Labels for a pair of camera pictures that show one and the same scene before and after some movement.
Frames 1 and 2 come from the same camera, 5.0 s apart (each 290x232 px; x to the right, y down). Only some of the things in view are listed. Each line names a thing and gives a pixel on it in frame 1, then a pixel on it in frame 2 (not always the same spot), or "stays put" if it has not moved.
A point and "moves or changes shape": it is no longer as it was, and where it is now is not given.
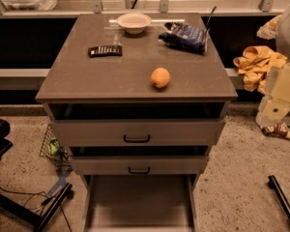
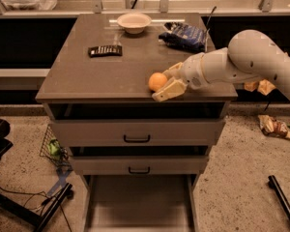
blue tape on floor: x=63 y=174 stays put
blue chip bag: x=184 y=37 stays put
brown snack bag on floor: x=278 y=129 stays put
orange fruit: x=160 y=77 moves or changes shape
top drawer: x=97 y=132 stays put
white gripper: x=289 y=38 → x=192 y=72
